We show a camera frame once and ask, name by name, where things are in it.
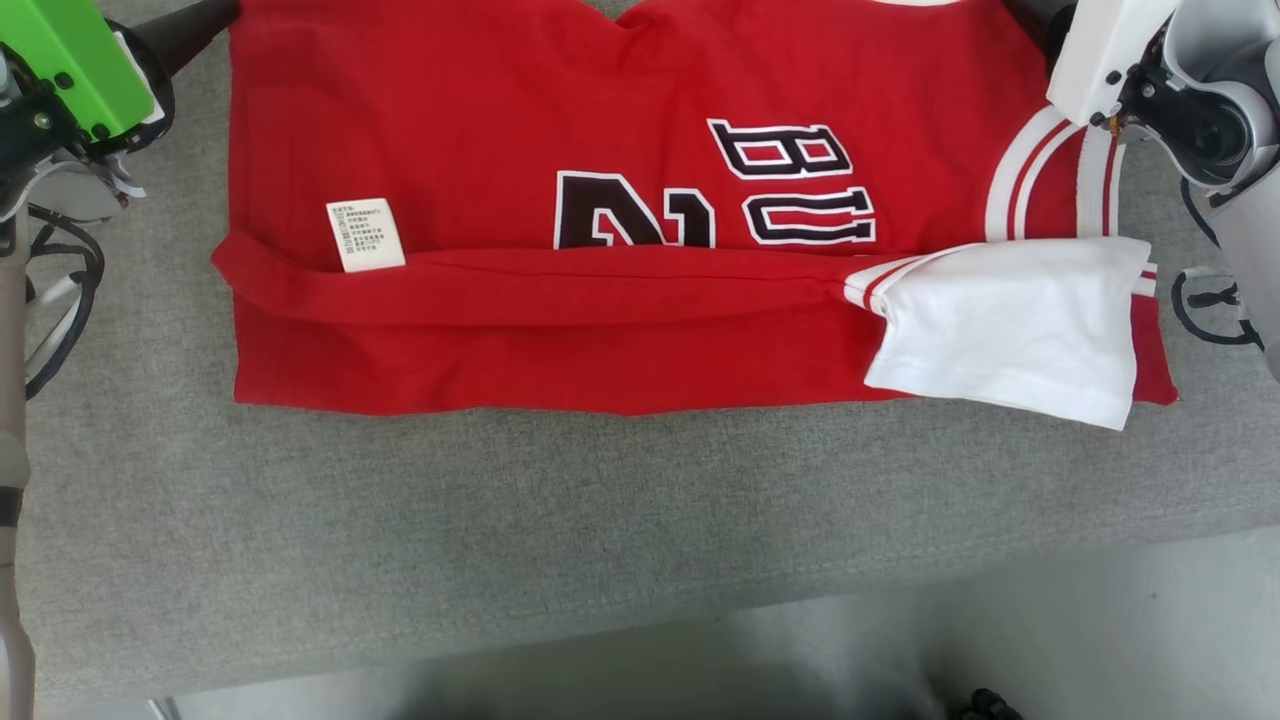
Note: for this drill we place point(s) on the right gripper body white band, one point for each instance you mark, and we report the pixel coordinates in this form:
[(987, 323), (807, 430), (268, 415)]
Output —
[(1105, 60)]

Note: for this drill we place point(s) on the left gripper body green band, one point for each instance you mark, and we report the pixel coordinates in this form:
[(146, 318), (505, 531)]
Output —
[(60, 50)]

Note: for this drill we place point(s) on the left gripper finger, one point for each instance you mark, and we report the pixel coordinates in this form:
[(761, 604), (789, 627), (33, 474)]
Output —
[(190, 30)]

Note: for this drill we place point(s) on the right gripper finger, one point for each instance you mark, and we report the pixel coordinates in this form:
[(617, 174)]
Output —
[(1045, 20)]

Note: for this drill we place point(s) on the red white basketball jersey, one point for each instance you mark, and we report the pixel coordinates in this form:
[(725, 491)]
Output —
[(500, 100)]

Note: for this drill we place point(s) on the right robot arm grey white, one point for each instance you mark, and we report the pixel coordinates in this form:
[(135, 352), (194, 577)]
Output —
[(1250, 230)]

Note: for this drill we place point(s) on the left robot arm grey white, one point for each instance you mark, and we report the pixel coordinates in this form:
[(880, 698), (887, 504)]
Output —
[(10, 450)]

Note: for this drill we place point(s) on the grey fabric sofa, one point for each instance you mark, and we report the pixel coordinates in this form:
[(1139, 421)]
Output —
[(600, 520)]

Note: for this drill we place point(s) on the black round floor object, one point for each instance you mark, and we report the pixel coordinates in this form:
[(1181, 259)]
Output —
[(990, 705)]

